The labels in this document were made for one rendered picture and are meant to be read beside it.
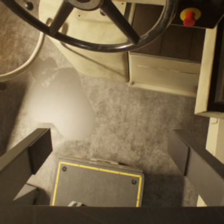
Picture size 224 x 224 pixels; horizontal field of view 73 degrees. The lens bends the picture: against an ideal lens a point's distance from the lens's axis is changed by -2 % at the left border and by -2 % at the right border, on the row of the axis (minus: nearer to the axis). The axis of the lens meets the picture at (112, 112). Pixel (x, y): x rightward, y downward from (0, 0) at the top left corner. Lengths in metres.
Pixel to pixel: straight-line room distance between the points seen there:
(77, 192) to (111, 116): 0.73
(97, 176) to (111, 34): 1.02
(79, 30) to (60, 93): 0.78
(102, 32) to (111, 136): 0.92
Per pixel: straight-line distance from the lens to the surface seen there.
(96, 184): 1.30
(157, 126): 1.56
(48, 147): 0.17
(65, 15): 0.45
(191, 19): 0.52
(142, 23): 1.16
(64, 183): 1.38
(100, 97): 1.61
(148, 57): 1.09
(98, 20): 1.20
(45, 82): 1.89
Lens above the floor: 1.54
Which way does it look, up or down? 79 degrees down
